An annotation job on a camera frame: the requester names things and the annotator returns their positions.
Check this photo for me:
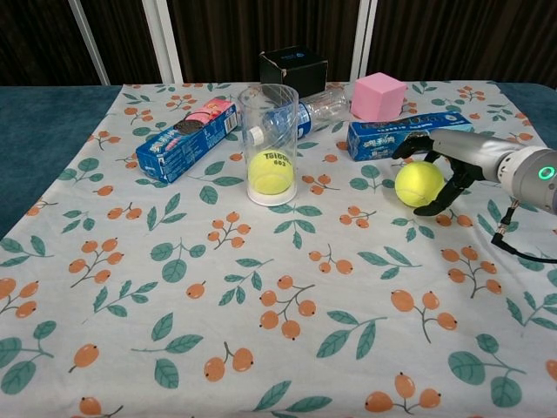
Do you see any pink foam cube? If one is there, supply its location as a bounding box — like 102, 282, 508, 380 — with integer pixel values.
350, 72, 408, 122

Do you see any blue cookie box pink end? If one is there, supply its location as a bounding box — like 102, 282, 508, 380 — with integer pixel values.
135, 98, 239, 184

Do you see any yellow tennis ball black print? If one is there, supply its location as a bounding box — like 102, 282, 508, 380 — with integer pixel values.
247, 150, 293, 195

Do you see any plain yellow tennis ball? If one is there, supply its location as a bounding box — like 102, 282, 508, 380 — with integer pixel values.
394, 160, 446, 208

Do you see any teal table cover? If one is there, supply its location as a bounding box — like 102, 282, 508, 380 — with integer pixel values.
0, 81, 557, 240

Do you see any black cardboard box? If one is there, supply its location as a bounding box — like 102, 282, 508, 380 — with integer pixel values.
258, 48, 329, 95

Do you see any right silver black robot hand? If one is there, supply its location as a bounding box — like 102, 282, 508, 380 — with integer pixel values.
391, 129, 513, 218

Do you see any white partition post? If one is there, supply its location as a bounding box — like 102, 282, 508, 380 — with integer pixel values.
349, 0, 379, 83
67, 0, 111, 86
141, 0, 185, 84

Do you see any clear bottle blue label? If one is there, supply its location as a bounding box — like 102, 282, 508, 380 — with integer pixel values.
247, 90, 352, 145

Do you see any blue cookie box cyan end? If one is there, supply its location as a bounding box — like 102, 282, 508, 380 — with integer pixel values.
346, 111, 474, 163

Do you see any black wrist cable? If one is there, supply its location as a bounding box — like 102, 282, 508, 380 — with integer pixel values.
490, 198, 557, 265

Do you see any floral print tablecloth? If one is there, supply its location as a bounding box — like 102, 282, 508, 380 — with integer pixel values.
0, 80, 557, 418

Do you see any clear plastic cylinder container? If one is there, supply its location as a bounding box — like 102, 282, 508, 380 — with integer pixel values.
236, 85, 299, 206

